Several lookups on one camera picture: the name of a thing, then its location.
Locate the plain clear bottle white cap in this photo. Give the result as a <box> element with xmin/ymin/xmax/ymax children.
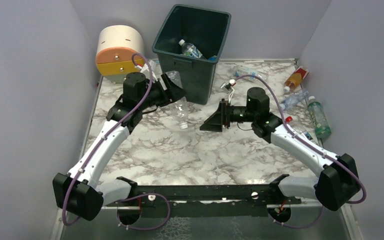
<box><xmin>166</xmin><ymin>70</ymin><xmax>189</xmax><ymax>130</ymax></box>

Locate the clear bottle dark green label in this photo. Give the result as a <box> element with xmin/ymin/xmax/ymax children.
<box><xmin>178</xmin><ymin>39</ymin><xmax>206</xmax><ymax>60</ymax></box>

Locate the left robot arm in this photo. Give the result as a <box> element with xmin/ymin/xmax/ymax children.
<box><xmin>52</xmin><ymin>71</ymin><xmax>186</xmax><ymax>226</ymax></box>

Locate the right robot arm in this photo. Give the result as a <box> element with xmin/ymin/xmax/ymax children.
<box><xmin>199</xmin><ymin>87</ymin><xmax>362</xmax><ymax>211</ymax></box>

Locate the dark green plastic bin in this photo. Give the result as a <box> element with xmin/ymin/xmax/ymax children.
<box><xmin>152</xmin><ymin>4</ymin><xmax>231</xmax><ymax>105</ymax></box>

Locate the clear bottle light blue label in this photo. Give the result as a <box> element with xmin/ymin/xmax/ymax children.
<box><xmin>234</xmin><ymin>65</ymin><xmax>268</xmax><ymax>82</ymax></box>

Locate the red cap bottle right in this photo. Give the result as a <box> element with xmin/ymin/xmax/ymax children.
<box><xmin>285</xmin><ymin>116</ymin><xmax>318</xmax><ymax>145</ymax></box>

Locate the crumpled clear bottle white cap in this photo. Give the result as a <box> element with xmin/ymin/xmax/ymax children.
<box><xmin>280</xmin><ymin>90</ymin><xmax>309</xmax><ymax>111</ymax></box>

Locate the cream orange drawer box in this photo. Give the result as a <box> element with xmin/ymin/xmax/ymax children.
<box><xmin>95</xmin><ymin>25</ymin><xmax>145</xmax><ymax>84</ymax></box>

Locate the amber tea bottle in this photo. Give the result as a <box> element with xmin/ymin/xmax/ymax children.
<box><xmin>283</xmin><ymin>66</ymin><xmax>309</xmax><ymax>94</ymax></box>

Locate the green tea bottle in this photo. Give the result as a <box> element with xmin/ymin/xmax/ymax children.
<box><xmin>307</xmin><ymin>95</ymin><xmax>332</xmax><ymax>140</ymax></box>

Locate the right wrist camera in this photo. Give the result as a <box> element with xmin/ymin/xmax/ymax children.
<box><xmin>220</xmin><ymin>79</ymin><xmax>237</xmax><ymax>102</ymax></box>

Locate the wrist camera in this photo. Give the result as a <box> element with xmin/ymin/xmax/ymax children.
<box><xmin>135</xmin><ymin>60</ymin><xmax>158</xmax><ymax>82</ymax></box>
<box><xmin>220</xmin><ymin>79</ymin><xmax>237</xmax><ymax>102</ymax></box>

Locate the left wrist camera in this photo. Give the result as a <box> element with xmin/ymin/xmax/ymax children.
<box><xmin>135</xmin><ymin>60</ymin><xmax>158</xmax><ymax>82</ymax></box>

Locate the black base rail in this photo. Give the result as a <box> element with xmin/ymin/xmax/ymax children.
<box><xmin>107</xmin><ymin>184</ymin><xmax>302</xmax><ymax>218</ymax></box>

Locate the aluminium frame rail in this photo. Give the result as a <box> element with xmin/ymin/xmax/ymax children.
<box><xmin>50</xmin><ymin>200</ymin><xmax>362</xmax><ymax>240</ymax></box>

